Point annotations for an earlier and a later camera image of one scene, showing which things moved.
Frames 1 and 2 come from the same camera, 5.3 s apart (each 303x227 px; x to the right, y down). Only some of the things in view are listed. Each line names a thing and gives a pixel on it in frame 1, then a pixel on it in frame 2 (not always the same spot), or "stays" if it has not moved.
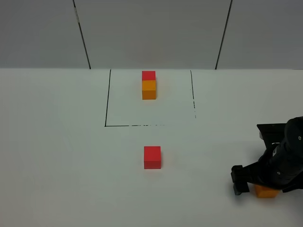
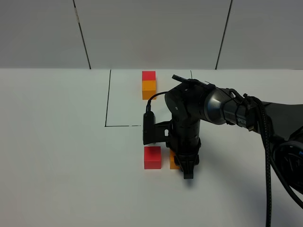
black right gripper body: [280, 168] to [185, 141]
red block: [152, 157] stays
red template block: [148, 75] stays
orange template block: [148, 89] stays
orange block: [265, 192] to [172, 164]
